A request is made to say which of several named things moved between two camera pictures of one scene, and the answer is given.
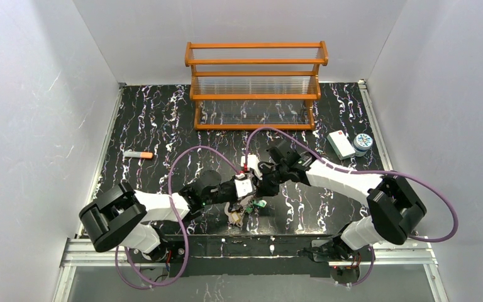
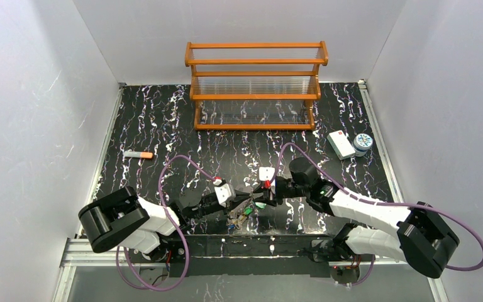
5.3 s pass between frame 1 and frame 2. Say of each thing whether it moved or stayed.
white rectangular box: stayed
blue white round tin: stayed
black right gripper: moved
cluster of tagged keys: moved
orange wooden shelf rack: stayed
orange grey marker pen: stayed
